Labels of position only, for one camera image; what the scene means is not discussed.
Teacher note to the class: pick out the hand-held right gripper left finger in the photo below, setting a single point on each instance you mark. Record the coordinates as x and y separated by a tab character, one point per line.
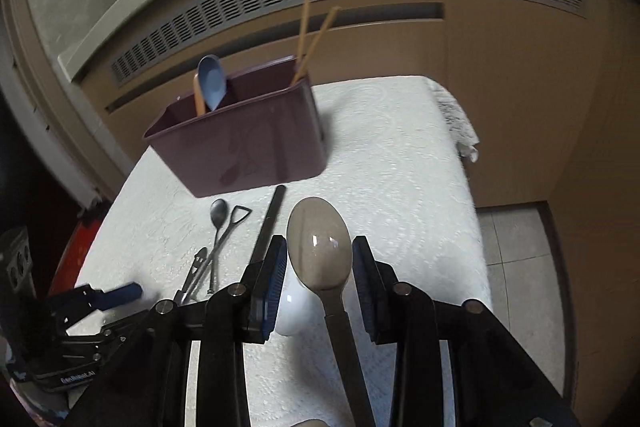
272	289

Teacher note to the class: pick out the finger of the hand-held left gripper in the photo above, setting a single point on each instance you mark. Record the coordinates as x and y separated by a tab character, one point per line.
107	333
120	293

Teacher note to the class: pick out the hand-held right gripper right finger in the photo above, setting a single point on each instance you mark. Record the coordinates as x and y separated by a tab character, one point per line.
364	289

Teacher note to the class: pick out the purple plastic utensil container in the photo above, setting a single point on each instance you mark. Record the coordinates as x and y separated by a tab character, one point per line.
250	147

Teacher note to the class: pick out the wooden spoon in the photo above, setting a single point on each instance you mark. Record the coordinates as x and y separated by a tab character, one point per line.
199	97

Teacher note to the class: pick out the blue plastic spoon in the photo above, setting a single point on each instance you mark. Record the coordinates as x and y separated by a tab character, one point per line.
212	79

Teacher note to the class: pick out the wooden chopstick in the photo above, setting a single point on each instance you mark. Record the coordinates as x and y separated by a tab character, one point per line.
317	44
305	17

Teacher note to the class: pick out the white plastic spoon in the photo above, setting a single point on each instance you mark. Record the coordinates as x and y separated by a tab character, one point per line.
295	312

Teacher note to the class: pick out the red round object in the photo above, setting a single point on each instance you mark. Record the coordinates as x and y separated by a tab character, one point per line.
75	252

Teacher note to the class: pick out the dark metal utensil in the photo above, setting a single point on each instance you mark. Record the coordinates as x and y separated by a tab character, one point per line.
196	263

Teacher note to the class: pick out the small black round spoon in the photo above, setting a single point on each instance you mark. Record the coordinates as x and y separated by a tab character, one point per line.
218	210

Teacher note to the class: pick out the grey socket strip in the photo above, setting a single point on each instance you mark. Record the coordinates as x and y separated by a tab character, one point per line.
17	263

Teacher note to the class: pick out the white lace tablecloth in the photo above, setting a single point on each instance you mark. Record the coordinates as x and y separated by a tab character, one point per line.
400	187

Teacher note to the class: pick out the long grey vent grille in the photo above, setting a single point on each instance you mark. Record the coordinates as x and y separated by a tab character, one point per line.
225	14

